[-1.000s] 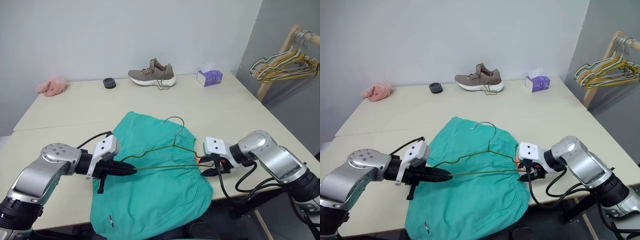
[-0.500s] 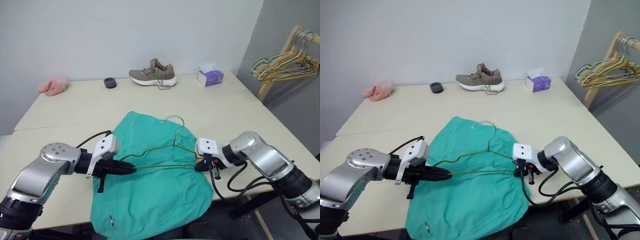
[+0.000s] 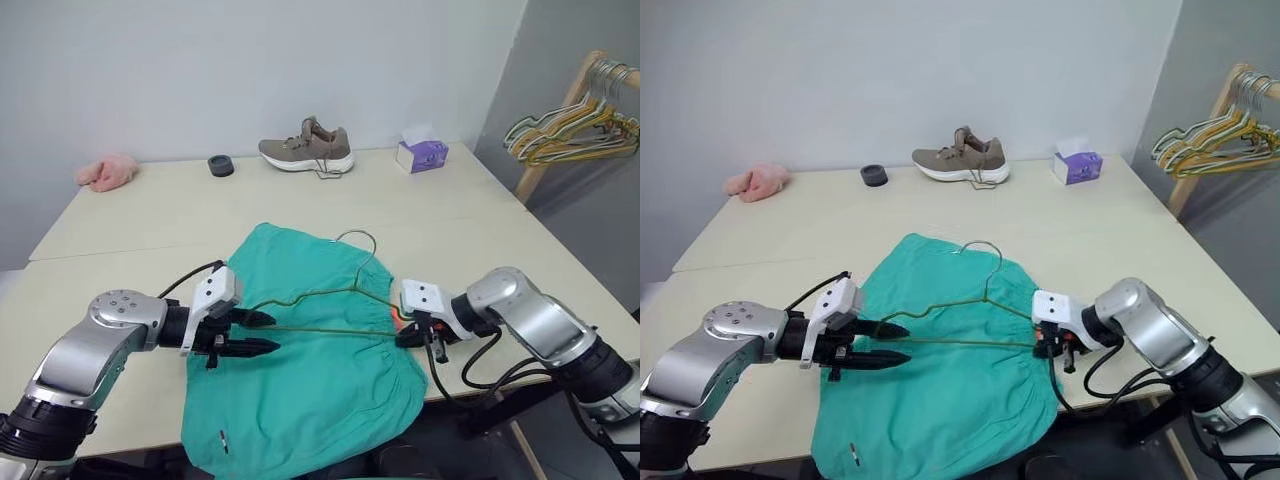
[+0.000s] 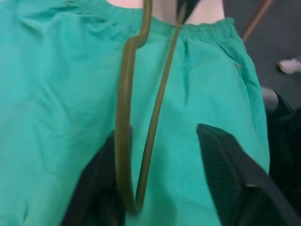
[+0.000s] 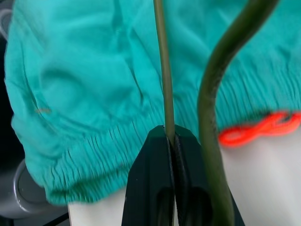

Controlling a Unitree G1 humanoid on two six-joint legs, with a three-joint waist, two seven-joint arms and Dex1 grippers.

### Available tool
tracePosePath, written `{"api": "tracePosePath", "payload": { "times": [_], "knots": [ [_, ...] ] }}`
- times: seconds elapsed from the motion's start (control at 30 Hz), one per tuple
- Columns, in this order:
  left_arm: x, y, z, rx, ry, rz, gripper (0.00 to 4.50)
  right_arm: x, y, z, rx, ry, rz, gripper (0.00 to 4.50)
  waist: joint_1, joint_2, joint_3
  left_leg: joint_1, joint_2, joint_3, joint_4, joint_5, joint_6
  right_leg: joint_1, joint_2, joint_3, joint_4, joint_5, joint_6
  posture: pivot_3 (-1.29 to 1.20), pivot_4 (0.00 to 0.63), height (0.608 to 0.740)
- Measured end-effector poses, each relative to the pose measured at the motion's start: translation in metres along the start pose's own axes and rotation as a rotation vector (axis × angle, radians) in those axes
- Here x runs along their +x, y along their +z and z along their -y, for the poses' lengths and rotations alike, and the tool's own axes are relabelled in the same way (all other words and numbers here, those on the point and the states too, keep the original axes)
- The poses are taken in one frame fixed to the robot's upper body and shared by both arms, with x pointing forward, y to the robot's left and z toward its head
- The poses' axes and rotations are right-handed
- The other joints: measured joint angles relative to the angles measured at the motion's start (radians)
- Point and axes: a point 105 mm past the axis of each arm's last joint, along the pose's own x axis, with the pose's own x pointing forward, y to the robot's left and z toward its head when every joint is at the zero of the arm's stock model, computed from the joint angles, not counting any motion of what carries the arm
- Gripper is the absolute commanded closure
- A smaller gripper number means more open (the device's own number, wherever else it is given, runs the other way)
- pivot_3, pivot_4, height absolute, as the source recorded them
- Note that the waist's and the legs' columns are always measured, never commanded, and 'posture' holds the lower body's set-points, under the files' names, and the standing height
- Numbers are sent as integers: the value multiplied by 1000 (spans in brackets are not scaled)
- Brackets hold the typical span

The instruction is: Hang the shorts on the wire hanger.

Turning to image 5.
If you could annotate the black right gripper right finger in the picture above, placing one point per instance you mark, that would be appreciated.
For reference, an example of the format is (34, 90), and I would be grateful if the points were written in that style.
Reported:
(188, 169)

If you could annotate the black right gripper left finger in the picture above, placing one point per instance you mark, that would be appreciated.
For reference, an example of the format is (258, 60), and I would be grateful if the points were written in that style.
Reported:
(150, 174)

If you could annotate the teal green shorts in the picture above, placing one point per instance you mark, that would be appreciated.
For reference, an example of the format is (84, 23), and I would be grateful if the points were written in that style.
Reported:
(94, 94)

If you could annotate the grey round stool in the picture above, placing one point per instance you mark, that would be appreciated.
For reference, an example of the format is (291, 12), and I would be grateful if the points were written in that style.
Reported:
(26, 188)

